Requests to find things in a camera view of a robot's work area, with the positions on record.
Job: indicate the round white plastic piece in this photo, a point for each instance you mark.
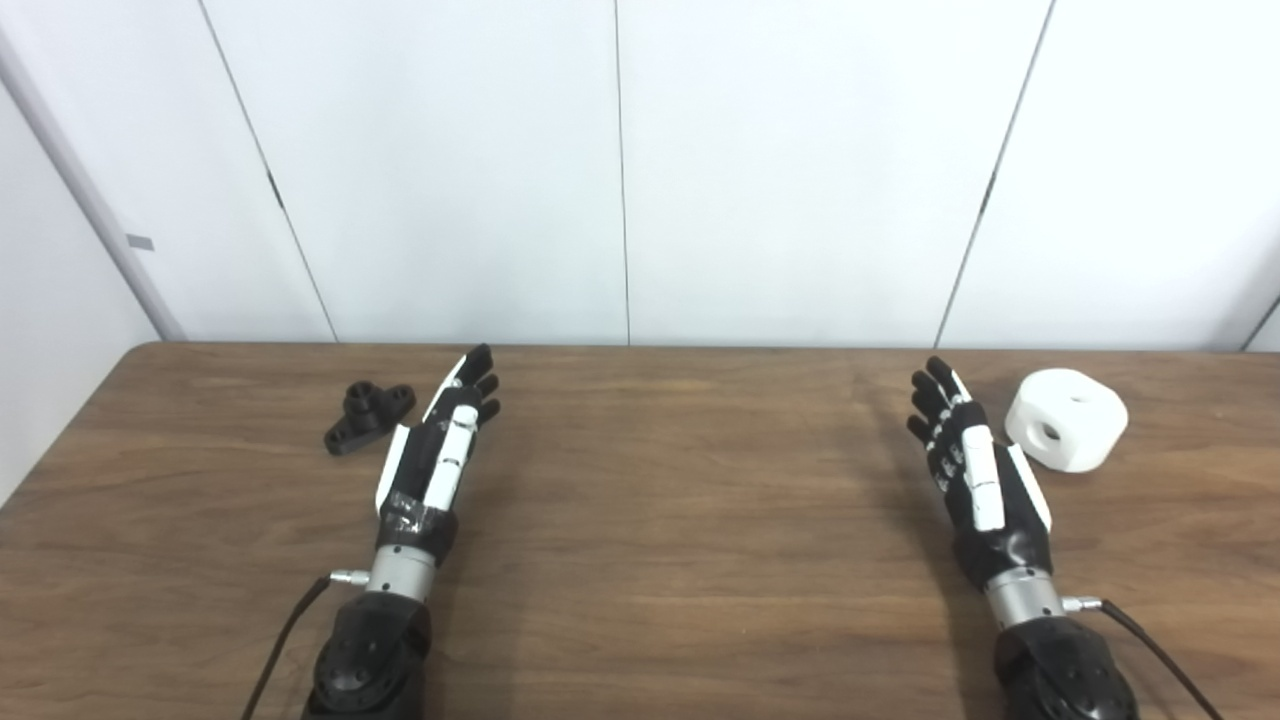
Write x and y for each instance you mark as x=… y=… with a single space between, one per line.
x=1085 y=440

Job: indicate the black plastic holder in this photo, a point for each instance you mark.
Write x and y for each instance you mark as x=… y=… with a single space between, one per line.
x=365 y=420

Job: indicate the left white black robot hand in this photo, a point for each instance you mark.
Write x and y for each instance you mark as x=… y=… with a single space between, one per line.
x=412 y=480

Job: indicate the small grey wall label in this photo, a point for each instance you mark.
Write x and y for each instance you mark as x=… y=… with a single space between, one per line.
x=141 y=242

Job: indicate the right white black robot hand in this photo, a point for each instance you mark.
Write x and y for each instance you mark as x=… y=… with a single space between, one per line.
x=985 y=500

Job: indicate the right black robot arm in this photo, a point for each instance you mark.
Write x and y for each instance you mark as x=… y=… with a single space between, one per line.
x=1060 y=670

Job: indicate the grey wall corner post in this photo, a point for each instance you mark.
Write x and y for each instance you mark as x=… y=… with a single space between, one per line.
x=100 y=210

